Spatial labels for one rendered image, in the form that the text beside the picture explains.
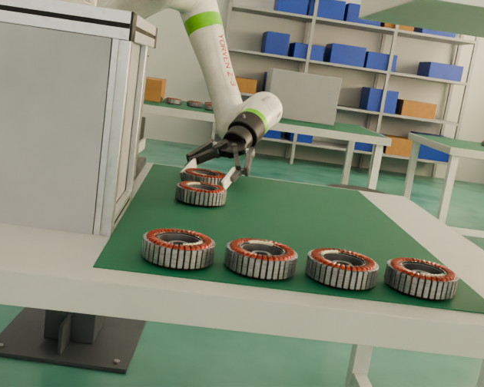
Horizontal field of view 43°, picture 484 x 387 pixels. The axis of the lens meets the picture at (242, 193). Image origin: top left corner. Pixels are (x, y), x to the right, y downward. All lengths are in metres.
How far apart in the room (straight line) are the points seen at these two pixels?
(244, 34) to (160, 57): 1.11
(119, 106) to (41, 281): 0.31
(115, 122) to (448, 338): 0.61
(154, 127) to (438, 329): 7.44
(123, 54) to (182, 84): 7.15
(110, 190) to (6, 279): 0.25
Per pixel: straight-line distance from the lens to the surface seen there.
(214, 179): 1.53
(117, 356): 2.29
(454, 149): 4.34
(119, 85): 1.02
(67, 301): 0.88
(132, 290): 0.86
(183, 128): 8.20
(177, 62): 8.17
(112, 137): 1.04
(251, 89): 7.64
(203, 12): 1.96
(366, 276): 0.96
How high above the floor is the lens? 1.05
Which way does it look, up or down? 11 degrees down
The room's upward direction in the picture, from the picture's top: 8 degrees clockwise
